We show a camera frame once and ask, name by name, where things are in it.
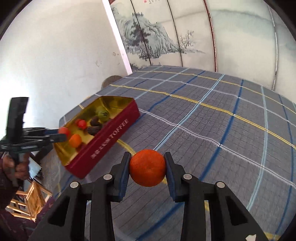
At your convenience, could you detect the small red tomato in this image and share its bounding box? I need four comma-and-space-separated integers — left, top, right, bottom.
75, 119, 87, 130
58, 126, 71, 140

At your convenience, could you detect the orange tangerine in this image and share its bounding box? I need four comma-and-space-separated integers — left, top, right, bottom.
68, 134, 82, 148
129, 149, 166, 187

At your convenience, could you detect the dark purple mangosteen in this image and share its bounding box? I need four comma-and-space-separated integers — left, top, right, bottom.
90, 116, 102, 127

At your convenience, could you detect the green round fruit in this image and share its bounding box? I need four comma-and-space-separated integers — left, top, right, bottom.
96, 106, 110, 123

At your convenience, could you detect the left forearm dark sleeve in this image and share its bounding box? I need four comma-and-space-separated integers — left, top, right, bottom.
1, 155, 21, 209

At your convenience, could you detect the person's left hand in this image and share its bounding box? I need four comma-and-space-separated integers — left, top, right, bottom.
2, 153, 30, 181

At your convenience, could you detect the red gold toffee tin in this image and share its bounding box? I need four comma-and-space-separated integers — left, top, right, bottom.
54, 94, 140, 179

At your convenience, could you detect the orange tangerine by tomato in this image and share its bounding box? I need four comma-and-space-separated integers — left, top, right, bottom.
129, 149, 166, 187

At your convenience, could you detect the wooden stool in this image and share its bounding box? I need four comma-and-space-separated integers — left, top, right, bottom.
6, 181, 52, 221

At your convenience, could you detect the plaid grey tablecloth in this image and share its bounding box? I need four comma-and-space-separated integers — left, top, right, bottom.
46, 65, 296, 241

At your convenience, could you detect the painted folding screen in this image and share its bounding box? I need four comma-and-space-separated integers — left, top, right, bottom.
109, 1, 295, 101

